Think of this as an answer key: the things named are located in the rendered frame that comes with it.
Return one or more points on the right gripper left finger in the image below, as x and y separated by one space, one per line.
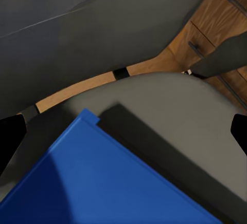
12 131

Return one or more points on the folder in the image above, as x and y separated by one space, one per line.
92 174

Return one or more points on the bookcase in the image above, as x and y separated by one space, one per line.
175 43

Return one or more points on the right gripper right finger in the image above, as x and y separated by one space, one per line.
239 130

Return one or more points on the cabinet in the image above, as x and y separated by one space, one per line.
212 23

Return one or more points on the swivel chair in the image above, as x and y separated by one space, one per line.
176 118

